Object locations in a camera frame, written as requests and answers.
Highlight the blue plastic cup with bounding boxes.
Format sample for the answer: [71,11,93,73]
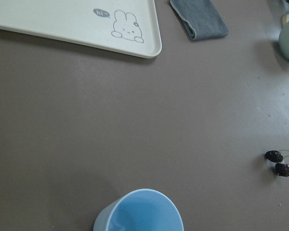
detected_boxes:
[93,189,184,231]

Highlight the cream rabbit tray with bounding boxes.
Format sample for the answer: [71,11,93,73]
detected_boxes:
[0,0,162,58]

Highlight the grey folded cloth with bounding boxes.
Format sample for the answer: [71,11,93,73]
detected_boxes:
[170,0,229,40]

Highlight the dark cherry pair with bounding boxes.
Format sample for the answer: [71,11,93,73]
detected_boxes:
[264,149,289,177]

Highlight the wooden mug tree stand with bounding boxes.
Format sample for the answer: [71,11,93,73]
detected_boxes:
[281,13,289,27]

